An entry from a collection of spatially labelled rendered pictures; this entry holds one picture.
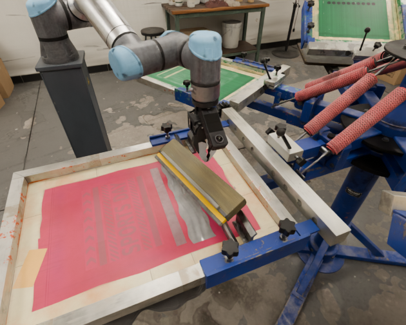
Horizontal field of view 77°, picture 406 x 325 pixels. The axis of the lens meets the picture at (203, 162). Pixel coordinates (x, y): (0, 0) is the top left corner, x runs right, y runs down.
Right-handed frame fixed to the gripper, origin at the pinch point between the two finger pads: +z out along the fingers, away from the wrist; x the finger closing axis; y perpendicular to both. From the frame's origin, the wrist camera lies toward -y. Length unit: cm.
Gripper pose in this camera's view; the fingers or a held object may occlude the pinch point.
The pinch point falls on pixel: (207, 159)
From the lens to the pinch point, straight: 78.9
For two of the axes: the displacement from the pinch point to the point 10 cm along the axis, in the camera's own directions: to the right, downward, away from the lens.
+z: 0.0, 7.5, 6.6
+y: -3.7, -6.1, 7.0
